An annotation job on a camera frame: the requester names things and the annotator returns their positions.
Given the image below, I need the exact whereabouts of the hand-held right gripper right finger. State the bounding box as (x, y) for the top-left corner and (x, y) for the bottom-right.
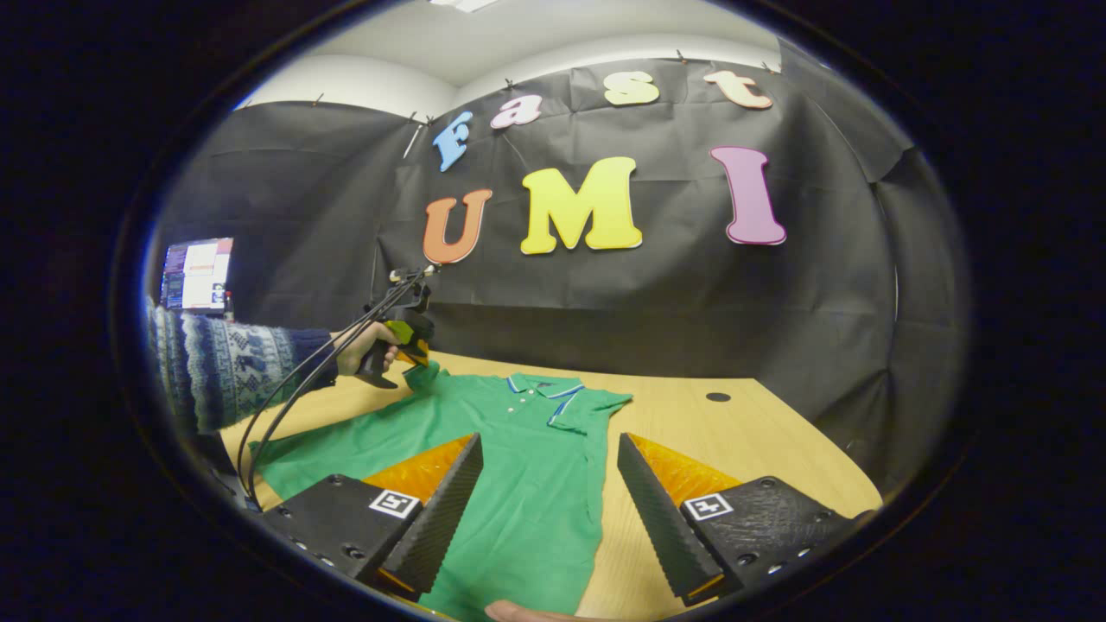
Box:
(617, 432), (865, 608)

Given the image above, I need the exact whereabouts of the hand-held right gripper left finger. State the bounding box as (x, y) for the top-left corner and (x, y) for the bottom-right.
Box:
(259, 432), (485, 604)

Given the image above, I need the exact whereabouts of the green T-shirt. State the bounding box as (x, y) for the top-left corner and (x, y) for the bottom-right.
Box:
(251, 363), (633, 622)

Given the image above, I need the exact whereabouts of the computer monitor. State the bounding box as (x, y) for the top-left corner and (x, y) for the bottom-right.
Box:
(160, 238), (235, 314)

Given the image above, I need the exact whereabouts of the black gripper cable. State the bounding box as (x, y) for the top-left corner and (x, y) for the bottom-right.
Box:
(235, 268), (426, 485)
(246, 272), (429, 511)

